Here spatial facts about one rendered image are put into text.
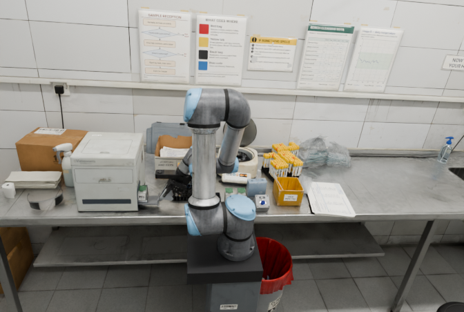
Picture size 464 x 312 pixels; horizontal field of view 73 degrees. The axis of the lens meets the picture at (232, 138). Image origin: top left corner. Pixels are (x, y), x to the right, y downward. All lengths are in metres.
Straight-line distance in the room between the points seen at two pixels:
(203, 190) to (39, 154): 1.12
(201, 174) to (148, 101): 1.02
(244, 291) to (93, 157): 0.85
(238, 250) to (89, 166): 0.75
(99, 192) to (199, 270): 0.62
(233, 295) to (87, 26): 1.56
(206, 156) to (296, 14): 1.18
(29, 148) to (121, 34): 0.79
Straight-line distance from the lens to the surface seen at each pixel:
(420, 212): 2.04
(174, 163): 1.81
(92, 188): 1.60
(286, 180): 1.79
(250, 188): 1.70
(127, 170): 1.51
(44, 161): 2.01
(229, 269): 1.28
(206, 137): 1.08
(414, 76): 2.46
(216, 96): 1.06
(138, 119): 2.09
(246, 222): 1.19
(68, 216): 1.69
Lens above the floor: 1.87
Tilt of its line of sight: 25 degrees down
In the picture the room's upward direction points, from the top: 5 degrees clockwise
